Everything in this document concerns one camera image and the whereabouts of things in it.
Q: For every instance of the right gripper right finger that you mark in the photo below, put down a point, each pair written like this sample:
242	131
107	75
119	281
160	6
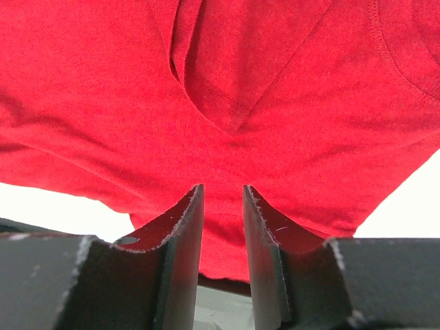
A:
301	281

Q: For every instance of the red t shirt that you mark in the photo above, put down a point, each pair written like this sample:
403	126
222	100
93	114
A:
325	107

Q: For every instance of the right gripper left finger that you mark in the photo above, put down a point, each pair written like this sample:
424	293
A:
145	280

